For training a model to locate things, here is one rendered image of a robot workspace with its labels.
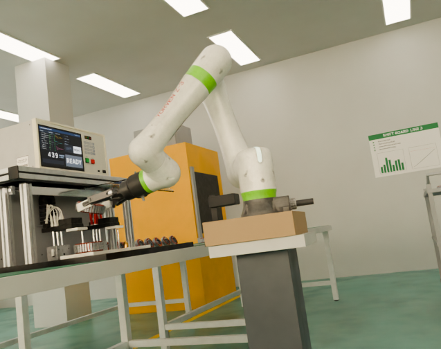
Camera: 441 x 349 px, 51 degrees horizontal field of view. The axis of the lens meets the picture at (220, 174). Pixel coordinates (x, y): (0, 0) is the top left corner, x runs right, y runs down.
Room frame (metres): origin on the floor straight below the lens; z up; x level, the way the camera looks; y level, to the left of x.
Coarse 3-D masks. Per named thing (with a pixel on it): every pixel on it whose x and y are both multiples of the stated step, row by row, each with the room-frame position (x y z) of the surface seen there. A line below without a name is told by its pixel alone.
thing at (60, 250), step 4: (68, 244) 1.83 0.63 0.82; (48, 248) 1.79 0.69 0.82; (52, 248) 1.78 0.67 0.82; (56, 248) 1.77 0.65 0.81; (60, 248) 1.79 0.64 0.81; (64, 248) 1.81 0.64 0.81; (68, 248) 1.83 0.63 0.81; (48, 252) 1.79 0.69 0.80; (56, 252) 1.77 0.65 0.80; (60, 252) 1.79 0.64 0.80; (64, 252) 1.81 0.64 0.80; (68, 252) 1.83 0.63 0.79; (48, 256) 1.79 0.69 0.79; (56, 256) 1.77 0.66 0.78; (48, 260) 1.79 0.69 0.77; (52, 260) 1.78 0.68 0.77
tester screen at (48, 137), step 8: (40, 128) 1.75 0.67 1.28; (48, 128) 1.80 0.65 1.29; (40, 136) 1.75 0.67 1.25; (48, 136) 1.79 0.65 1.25; (56, 136) 1.83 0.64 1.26; (64, 136) 1.88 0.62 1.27; (72, 136) 1.92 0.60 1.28; (40, 144) 1.75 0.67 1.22; (48, 144) 1.79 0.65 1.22; (56, 144) 1.83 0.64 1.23; (64, 144) 1.87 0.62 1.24; (72, 144) 1.92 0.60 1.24; (80, 144) 1.97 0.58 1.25; (64, 152) 1.87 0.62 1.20; (64, 160) 1.87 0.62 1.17; (80, 168) 1.95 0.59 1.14
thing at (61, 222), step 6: (60, 222) 1.77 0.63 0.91; (66, 222) 1.76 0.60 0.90; (72, 222) 1.75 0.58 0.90; (78, 222) 1.79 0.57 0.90; (48, 228) 1.79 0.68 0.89; (54, 228) 1.78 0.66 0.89; (60, 228) 1.76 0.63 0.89; (66, 228) 1.75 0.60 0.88; (72, 228) 1.75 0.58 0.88; (78, 228) 1.75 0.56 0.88; (84, 228) 1.78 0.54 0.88; (54, 234) 1.79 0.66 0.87; (60, 234) 1.83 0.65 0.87; (54, 240) 1.79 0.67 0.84; (60, 240) 1.83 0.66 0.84
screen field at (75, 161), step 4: (68, 156) 1.89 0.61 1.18; (72, 156) 1.91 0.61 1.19; (76, 156) 1.94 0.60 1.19; (68, 160) 1.89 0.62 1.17; (72, 160) 1.91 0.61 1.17; (76, 160) 1.93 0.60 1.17; (80, 160) 1.96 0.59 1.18; (68, 164) 1.88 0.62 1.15; (72, 164) 1.91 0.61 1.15; (76, 164) 1.93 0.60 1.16; (80, 164) 1.96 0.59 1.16
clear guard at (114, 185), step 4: (120, 180) 1.93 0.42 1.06; (124, 180) 1.93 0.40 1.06; (100, 184) 1.97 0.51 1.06; (104, 184) 1.97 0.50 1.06; (108, 184) 1.98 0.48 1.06; (112, 184) 1.99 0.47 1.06; (116, 184) 2.01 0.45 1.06; (88, 188) 2.02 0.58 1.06; (92, 188) 2.04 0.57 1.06; (96, 188) 2.06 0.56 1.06; (100, 188) 2.07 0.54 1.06; (104, 188) 2.09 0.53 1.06; (108, 188) 2.11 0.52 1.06; (112, 188) 2.13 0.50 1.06; (164, 188) 2.05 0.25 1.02; (168, 188) 2.09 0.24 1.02
